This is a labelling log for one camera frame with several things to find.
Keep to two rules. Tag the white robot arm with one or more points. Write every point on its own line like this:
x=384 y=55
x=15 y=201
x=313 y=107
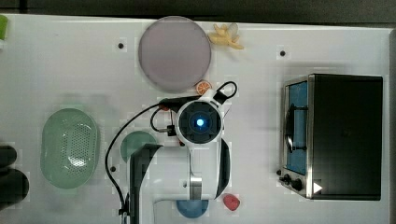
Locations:
x=200 y=127

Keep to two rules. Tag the green oval strainer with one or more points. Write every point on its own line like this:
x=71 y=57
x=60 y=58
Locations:
x=69 y=149

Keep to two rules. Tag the orange slice toy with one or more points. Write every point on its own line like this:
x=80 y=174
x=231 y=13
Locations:
x=202 y=86

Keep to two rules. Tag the purple round plate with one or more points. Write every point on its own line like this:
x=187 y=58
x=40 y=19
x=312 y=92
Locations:
x=174 y=53

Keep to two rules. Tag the red pink toy fruit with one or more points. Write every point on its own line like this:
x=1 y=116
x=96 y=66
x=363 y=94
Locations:
x=231 y=202

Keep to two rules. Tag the silver black toaster oven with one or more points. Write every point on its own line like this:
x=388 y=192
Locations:
x=332 y=137

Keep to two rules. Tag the green object at edge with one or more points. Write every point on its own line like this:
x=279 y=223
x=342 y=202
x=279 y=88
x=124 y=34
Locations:
x=3 y=27

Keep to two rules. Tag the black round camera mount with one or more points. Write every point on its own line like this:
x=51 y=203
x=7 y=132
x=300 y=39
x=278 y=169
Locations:
x=14 y=184

